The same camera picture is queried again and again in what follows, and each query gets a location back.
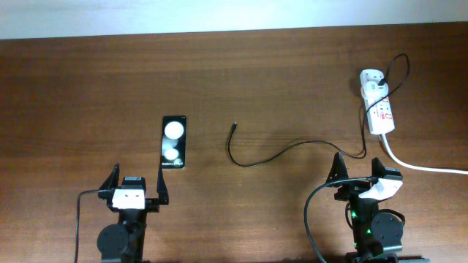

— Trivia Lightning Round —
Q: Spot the thin black charging cable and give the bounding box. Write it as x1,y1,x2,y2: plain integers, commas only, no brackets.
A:
227,53,410,168

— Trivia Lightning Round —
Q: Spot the white USB charger plug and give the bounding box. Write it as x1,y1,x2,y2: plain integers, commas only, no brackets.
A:
361,81,388,99

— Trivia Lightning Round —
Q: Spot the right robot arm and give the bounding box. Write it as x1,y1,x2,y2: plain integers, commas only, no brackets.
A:
325,153,405,262

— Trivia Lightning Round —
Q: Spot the thick white power cord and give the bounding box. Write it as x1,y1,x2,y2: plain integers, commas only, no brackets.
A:
378,133,468,175

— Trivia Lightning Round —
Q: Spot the black Galaxy flip phone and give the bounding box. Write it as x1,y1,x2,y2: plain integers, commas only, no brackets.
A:
160,115,187,169

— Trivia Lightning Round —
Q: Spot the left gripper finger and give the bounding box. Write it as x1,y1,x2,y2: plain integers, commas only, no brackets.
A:
156,166,169,205
98,164,120,199

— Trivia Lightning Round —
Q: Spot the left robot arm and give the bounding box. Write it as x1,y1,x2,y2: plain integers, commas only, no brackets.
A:
97,164,169,263

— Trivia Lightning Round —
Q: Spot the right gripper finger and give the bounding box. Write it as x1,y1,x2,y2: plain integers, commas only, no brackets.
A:
325,152,349,187
371,158,387,178

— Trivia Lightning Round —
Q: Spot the white power strip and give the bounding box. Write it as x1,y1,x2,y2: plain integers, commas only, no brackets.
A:
360,69,395,135

